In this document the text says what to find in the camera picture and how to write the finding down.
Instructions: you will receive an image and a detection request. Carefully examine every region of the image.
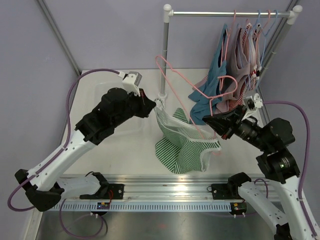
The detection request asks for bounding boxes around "pink hanger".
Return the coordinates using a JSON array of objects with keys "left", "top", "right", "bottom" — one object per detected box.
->
[
  {"left": 219, "top": 9, "right": 236, "bottom": 91},
  {"left": 252, "top": 10, "right": 271, "bottom": 36},
  {"left": 154, "top": 55, "right": 238, "bottom": 141}
]

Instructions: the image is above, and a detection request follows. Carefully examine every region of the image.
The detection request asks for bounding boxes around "translucent plastic basket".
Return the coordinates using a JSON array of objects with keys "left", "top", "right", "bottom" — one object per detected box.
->
[{"left": 93, "top": 80, "right": 144, "bottom": 136}]

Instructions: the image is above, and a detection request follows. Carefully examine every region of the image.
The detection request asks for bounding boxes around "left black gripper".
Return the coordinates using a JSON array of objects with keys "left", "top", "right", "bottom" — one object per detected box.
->
[{"left": 112, "top": 87, "right": 157, "bottom": 128}]

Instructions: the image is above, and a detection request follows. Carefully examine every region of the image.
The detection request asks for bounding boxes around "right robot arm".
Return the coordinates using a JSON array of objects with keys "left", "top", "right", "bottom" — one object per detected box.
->
[{"left": 202, "top": 105, "right": 320, "bottom": 240}]

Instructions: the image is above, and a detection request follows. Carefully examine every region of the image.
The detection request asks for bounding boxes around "white slotted cable duct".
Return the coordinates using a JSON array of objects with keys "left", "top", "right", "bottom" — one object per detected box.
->
[{"left": 55, "top": 202, "right": 231, "bottom": 212}]

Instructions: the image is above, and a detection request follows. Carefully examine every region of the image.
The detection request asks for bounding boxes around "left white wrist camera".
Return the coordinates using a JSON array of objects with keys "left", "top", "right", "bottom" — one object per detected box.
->
[{"left": 118, "top": 71, "right": 142, "bottom": 97}]

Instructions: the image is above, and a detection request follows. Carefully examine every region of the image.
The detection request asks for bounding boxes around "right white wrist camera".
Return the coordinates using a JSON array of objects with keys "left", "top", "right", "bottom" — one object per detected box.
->
[{"left": 242, "top": 93, "right": 263, "bottom": 120}]

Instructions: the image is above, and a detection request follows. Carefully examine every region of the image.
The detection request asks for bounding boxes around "aluminium mounting rail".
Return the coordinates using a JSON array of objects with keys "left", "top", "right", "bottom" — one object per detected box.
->
[{"left": 33, "top": 173, "right": 283, "bottom": 203}]

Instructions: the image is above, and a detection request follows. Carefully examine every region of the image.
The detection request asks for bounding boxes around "mauve tank top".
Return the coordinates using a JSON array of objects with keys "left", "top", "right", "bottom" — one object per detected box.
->
[{"left": 192, "top": 27, "right": 252, "bottom": 115}]

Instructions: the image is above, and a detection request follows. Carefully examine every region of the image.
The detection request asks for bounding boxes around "teal tank top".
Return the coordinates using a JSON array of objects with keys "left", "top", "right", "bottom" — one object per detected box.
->
[{"left": 188, "top": 24, "right": 228, "bottom": 126}]

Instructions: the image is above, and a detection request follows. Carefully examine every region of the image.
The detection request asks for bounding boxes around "white clothes rack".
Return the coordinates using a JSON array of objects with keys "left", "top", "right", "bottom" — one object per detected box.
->
[{"left": 158, "top": 0, "right": 303, "bottom": 101}]

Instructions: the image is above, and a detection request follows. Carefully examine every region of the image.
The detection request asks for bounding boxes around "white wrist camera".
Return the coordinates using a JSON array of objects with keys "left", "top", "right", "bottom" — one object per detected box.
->
[
  {"left": 242, "top": 93, "right": 263, "bottom": 120},
  {"left": 118, "top": 71, "right": 142, "bottom": 97}
]

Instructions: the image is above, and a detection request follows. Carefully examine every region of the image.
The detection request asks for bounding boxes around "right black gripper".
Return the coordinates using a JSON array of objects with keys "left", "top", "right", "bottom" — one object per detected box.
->
[{"left": 203, "top": 103, "right": 272, "bottom": 152}]

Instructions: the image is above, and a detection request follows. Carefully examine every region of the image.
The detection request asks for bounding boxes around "green striped tank top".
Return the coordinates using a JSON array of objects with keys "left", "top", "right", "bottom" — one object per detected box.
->
[{"left": 154, "top": 99, "right": 222, "bottom": 174}]

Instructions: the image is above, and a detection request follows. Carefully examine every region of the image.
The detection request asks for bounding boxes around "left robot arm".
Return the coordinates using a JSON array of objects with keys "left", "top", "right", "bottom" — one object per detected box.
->
[{"left": 14, "top": 87, "right": 156, "bottom": 212}]

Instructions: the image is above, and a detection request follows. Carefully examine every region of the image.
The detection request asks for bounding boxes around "red striped tank top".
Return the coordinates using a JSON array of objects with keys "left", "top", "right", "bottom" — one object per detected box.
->
[{"left": 229, "top": 22, "right": 257, "bottom": 110}]

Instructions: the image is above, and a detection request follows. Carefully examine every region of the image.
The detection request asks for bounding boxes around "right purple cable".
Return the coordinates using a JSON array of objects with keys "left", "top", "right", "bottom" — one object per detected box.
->
[{"left": 259, "top": 100, "right": 316, "bottom": 236}]

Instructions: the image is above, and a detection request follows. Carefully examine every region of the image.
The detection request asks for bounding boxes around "blue hanger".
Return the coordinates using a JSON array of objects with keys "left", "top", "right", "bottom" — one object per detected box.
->
[
  {"left": 236, "top": 19, "right": 262, "bottom": 93},
  {"left": 260, "top": 9, "right": 279, "bottom": 66}
]

